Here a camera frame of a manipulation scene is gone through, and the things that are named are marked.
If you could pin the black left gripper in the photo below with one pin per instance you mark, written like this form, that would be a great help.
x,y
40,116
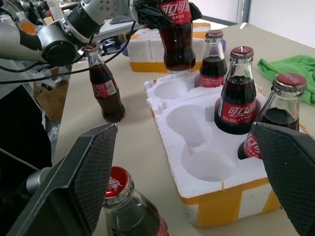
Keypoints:
x,y
145,9

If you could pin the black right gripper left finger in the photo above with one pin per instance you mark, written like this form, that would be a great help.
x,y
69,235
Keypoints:
x,y
73,182

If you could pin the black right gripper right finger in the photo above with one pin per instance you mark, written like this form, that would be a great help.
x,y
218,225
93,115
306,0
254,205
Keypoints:
x,y
290,172

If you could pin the glass cola bottle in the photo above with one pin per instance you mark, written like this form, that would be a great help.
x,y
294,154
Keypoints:
x,y
212,66
280,113
133,214
104,91
178,46
237,98

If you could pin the white foam taped box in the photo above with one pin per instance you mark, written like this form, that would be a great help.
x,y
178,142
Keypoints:
x,y
147,51

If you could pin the white foam bottle crate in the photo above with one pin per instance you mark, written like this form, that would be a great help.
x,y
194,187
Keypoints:
x,y
209,182

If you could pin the brown cardboard box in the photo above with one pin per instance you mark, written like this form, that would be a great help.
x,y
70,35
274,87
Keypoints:
x,y
53,98

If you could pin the black and silver robot body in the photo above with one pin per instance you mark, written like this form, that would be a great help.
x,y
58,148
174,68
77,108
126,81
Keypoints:
x,y
19,137

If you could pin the green cloth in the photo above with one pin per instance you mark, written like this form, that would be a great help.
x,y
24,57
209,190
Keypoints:
x,y
292,68

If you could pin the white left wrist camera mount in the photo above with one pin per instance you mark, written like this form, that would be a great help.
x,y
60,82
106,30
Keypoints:
x,y
132,7

